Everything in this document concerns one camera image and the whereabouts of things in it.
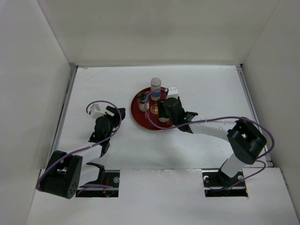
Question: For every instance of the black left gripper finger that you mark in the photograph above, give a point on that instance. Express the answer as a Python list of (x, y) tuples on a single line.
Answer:
[(120, 114), (111, 111)]

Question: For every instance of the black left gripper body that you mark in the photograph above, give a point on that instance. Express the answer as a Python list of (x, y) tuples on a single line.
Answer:
[(114, 122)]

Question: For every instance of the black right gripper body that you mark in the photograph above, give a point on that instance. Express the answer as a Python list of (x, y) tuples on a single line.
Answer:
[(174, 120)]

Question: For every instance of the black cap grinder bottle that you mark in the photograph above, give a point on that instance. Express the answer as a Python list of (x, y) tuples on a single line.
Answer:
[(143, 101), (163, 120)]

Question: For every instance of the tall blue label spice jar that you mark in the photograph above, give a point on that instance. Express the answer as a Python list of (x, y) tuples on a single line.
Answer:
[(155, 87)]

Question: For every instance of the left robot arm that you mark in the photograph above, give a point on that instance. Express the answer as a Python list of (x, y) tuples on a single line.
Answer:
[(68, 171)]

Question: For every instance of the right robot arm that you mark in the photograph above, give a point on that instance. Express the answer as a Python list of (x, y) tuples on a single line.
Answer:
[(244, 137)]

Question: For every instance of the red round tray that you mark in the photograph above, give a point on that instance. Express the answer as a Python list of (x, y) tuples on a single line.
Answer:
[(140, 117)]

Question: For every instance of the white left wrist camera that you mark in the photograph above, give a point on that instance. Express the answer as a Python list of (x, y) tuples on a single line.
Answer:
[(95, 111)]

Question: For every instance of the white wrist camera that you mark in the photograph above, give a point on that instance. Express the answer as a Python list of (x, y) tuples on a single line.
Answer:
[(95, 111), (172, 92)]

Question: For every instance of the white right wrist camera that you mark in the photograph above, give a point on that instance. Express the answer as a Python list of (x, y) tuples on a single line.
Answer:
[(172, 92)]

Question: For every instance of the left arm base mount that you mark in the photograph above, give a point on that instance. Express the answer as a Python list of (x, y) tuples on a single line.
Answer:
[(106, 186)]

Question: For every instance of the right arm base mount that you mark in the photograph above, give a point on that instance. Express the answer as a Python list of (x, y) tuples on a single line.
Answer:
[(219, 185)]

